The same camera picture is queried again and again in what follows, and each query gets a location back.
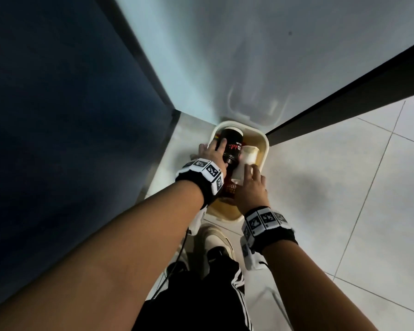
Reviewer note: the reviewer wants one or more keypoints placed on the person's right hand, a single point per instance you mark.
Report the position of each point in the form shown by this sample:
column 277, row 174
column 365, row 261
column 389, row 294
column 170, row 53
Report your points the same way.
column 252, row 194

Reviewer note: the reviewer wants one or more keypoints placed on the person's left hand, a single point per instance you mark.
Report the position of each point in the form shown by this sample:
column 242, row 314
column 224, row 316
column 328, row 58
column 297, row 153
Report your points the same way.
column 212, row 155

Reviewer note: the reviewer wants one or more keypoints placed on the black cup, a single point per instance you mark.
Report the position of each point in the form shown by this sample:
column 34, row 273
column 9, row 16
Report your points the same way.
column 234, row 141

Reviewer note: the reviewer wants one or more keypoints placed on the white paper cup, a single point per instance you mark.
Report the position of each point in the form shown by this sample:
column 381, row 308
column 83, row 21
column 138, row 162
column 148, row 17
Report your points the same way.
column 248, row 155

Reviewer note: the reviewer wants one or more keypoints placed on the person's left forearm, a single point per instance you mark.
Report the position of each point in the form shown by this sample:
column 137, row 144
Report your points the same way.
column 107, row 258

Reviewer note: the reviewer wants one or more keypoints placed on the person's right forearm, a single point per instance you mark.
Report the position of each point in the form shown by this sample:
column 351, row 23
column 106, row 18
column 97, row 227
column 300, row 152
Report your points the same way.
column 310, row 289

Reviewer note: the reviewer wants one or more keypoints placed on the cream waste bin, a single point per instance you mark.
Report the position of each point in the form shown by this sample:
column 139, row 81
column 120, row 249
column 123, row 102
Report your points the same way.
column 262, row 148

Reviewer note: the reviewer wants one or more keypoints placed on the black left wristband with markers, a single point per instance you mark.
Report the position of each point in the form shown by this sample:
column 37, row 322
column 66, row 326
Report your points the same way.
column 201, row 177

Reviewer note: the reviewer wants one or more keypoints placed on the black wristband with markers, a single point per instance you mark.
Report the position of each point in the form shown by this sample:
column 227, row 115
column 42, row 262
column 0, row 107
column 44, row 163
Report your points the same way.
column 267, row 227
column 201, row 177

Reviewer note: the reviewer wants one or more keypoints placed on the black right wristband with markers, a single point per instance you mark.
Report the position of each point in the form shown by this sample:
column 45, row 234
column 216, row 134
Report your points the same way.
column 267, row 227

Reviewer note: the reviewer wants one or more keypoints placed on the cream shoe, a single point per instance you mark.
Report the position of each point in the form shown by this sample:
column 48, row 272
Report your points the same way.
column 215, row 239

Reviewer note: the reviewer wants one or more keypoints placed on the black striped trousers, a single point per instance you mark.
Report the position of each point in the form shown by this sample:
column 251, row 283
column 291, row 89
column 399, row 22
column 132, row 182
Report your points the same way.
column 200, row 299

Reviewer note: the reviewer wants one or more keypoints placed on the grey base cabinet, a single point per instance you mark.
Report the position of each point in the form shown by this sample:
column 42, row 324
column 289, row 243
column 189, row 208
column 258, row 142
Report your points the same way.
column 55, row 134

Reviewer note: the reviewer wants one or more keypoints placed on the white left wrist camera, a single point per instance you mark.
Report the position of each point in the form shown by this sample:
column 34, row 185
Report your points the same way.
column 198, row 220

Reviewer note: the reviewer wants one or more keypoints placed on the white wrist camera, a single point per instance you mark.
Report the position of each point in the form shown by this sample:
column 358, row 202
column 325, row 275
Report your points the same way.
column 250, row 256
column 198, row 220

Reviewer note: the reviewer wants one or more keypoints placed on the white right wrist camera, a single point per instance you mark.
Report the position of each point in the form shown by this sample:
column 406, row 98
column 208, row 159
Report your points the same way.
column 250, row 256

